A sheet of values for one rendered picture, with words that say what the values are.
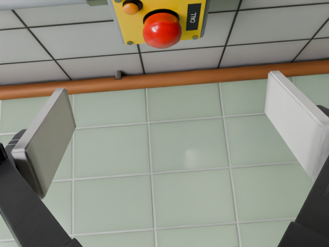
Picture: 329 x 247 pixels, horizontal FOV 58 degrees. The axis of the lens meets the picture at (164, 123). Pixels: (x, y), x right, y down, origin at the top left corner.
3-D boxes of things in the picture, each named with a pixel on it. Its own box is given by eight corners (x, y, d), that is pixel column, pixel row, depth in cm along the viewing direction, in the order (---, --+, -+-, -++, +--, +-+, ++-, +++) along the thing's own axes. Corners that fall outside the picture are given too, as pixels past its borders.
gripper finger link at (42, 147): (44, 200, 14) (29, 202, 14) (77, 127, 20) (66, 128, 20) (25, 150, 13) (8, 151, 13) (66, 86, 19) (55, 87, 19)
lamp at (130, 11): (139, 9, 29) (123, 10, 29) (137, -1, 27) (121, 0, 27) (139, 16, 28) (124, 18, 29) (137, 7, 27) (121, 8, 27)
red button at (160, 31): (179, 22, 33) (143, 25, 33) (180, -2, 29) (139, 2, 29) (182, 52, 32) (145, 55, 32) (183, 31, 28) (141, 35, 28)
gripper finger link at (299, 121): (322, 126, 13) (339, 125, 13) (268, 70, 19) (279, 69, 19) (310, 180, 14) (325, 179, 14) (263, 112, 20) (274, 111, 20)
